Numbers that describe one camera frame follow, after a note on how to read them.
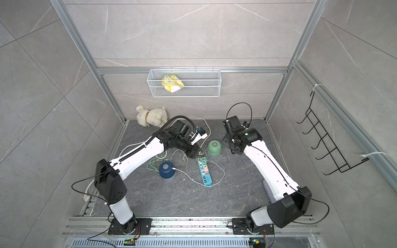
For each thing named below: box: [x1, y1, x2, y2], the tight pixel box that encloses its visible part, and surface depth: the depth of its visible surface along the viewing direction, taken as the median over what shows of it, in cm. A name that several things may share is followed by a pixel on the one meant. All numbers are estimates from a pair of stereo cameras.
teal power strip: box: [197, 160, 213, 186], surface depth 89 cm
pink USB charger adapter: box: [203, 164, 210, 175], surface depth 87 cm
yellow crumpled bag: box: [161, 74, 185, 93], surface depth 87 cm
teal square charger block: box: [199, 156, 208, 166], surface depth 90 cm
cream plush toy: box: [135, 104, 169, 128], surface depth 113 cm
